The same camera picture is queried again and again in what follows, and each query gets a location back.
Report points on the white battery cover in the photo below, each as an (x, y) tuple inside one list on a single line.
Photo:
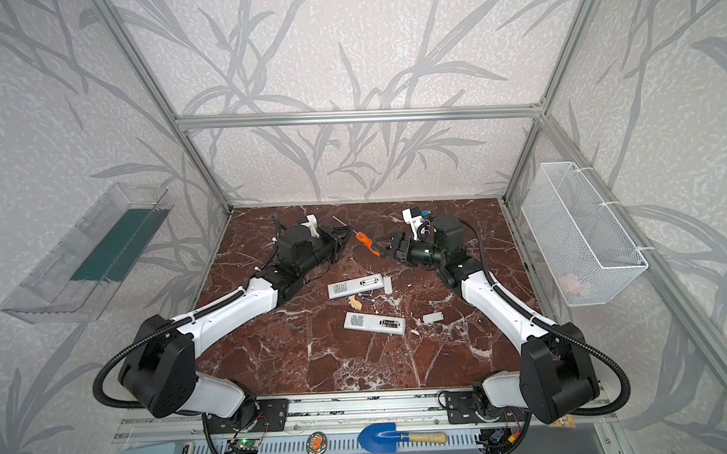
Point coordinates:
[(433, 317), (388, 285)]

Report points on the small wooden animal figure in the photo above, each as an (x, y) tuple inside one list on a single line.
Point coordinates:
[(355, 303)]

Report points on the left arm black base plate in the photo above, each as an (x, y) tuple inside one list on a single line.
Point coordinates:
[(266, 415)]

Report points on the yellow small circuit board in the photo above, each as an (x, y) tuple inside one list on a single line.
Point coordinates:
[(565, 422)]

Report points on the round orange badge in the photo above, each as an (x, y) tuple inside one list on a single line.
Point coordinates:
[(317, 443)]

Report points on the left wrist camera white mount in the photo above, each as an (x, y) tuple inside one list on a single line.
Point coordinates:
[(309, 221)]

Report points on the white wire mesh basket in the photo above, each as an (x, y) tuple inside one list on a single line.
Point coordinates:
[(578, 233)]

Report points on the small green circuit board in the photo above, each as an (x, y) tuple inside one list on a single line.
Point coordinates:
[(242, 446)]

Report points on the clear plastic wall bin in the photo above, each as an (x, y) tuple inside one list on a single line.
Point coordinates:
[(77, 279)]

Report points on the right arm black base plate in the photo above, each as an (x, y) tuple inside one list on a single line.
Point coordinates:
[(460, 407)]

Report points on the white remote control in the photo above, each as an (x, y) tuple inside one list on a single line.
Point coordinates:
[(345, 289)]

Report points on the white remote control face up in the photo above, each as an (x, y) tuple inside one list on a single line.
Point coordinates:
[(374, 324)]

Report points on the pink object in basket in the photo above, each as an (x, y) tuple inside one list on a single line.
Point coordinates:
[(571, 285)]

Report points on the orange handle screwdriver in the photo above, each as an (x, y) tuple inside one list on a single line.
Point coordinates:
[(363, 239)]

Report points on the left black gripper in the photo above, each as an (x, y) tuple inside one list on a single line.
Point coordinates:
[(334, 243)]

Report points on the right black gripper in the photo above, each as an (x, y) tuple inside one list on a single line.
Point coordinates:
[(401, 248)]

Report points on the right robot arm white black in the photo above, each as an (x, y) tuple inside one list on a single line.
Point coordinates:
[(556, 375)]

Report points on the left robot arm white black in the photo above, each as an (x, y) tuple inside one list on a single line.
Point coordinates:
[(160, 370)]

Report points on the aluminium frame rail front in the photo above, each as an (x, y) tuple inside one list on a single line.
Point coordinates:
[(350, 412)]

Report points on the blue toy shovel wooden handle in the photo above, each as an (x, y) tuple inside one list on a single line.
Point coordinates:
[(385, 438)]

